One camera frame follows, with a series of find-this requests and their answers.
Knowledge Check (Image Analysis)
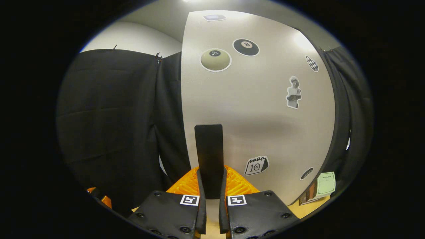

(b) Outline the grey cabinet door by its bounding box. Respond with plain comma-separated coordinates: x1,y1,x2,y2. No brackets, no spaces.
180,10,336,233

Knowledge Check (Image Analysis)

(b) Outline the brown book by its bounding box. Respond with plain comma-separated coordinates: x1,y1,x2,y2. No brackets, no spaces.
299,182,317,205

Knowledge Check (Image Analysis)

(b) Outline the black backdrop cloth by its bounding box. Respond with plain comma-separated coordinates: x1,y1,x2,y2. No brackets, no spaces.
56,46,374,216

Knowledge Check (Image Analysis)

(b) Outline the black door handle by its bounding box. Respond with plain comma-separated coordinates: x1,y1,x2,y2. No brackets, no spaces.
194,124,223,199

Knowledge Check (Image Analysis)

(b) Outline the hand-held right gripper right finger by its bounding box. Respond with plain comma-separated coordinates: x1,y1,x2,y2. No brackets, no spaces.
218,165,301,239

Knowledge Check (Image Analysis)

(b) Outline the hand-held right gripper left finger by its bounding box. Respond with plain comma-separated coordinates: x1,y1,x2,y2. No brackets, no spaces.
127,166,208,239

